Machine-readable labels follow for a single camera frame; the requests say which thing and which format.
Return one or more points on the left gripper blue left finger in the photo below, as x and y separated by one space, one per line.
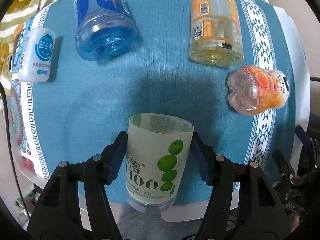
113 156

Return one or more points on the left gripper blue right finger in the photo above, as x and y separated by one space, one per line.
205 157

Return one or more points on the orange fruit label cup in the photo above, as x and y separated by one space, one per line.
252 90

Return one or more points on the orange grey label cup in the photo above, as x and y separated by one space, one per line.
215 33

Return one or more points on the small white blue cup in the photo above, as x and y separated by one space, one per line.
36 56

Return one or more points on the blue plastic cup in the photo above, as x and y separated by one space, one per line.
104 29

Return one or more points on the teal patterned cloth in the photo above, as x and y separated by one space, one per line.
85 104

